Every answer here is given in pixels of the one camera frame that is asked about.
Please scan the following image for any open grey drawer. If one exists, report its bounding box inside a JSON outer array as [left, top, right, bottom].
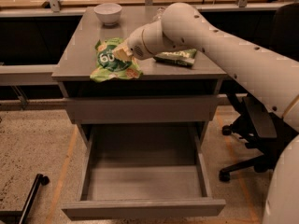
[[62, 123, 226, 220]]

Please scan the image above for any dark green snack bag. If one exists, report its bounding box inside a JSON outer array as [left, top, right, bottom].
[[153, 49, 197, 66]]

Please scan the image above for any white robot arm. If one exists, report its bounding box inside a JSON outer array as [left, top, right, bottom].
[[113, 3, 299, 224]]

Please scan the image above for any white ceramic bowl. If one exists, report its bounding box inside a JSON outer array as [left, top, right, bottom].
[[93, 3, 122, 25]]

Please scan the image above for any closed grey drawer front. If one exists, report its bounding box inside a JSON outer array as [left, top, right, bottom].
[[66, 95, 218, 124]]

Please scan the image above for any grey drawer cabinet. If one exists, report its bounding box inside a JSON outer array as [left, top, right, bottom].
[[52, 7, 227, 143]]

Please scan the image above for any green rice chip bag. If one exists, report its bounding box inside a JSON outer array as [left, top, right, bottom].
[[90, 37, 142, 82]]

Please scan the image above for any black office chair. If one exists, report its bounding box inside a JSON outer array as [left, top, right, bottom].
[[219, 3, 299, 182]]

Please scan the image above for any black wheeled stand base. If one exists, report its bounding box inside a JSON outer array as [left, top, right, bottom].
[[0, 174, 50, 224]]

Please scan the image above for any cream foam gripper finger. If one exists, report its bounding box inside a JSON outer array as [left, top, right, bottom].
[[112, 41, 133, 62]]

